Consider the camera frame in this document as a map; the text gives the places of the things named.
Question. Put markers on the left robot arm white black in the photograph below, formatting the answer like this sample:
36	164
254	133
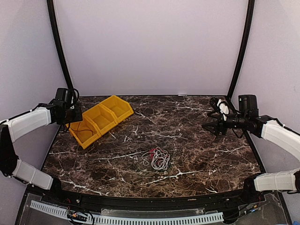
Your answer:
62	110

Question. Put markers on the right yellow plastic bin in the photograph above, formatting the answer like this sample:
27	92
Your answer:
120	108

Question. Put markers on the black frame post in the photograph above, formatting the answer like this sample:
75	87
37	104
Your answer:
58	44
242	50

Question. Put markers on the small circuit board with wires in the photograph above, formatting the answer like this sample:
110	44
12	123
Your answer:
77	216

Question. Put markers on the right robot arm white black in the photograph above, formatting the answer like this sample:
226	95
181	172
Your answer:
247	118

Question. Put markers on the white slotted cable duct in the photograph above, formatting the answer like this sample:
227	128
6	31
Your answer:
98	219

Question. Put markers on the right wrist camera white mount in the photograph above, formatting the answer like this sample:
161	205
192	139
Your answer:
220	105

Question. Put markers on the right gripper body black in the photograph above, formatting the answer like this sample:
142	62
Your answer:
241	123

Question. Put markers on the right black frame post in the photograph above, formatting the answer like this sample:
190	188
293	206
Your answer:
242	50

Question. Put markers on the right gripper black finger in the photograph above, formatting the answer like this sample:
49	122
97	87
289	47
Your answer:
215	114
212	127

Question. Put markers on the yellow plastic bin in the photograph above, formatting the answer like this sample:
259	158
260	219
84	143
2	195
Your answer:
120	108
84	132
102	117

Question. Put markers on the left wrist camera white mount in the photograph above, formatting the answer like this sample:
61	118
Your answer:
72	97

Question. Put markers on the black front rail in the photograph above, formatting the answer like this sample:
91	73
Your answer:
223	201

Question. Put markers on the left black frame post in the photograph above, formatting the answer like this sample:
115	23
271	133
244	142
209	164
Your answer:
58	44

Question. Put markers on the middle yellow plastic bin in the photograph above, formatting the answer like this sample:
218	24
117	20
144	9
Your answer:
102	117

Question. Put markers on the left yellow plastic bin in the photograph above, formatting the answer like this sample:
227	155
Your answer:
84	132

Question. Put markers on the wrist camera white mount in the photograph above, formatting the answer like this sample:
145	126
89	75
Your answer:
220	105
72	97

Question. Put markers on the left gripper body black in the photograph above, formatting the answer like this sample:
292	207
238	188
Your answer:
70	117

